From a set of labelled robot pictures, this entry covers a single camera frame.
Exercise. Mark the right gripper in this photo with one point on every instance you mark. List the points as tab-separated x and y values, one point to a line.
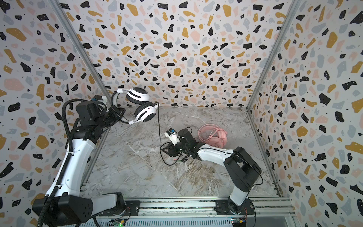
172	150

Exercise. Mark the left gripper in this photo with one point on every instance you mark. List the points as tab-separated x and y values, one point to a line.
116	114

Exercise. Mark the pink headphones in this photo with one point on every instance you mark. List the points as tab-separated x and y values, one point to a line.
213	135

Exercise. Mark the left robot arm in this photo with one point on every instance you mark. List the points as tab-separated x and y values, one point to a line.
84	123

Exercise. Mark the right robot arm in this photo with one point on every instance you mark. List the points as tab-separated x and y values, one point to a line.
241	167

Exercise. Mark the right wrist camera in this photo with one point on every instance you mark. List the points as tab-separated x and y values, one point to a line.
172	135

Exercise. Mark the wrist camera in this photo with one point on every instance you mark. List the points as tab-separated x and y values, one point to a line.
100	98
172	135

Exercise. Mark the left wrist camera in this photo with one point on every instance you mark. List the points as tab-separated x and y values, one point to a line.
100	98

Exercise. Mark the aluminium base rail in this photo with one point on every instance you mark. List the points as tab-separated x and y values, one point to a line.
199	212

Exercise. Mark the left aluminium corner post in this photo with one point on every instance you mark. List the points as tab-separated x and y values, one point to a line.
56	7

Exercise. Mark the aluminium corner post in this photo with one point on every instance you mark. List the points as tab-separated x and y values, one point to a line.
275	48
56	7

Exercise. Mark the right aluminium corner post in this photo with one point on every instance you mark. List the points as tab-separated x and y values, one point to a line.
275	48

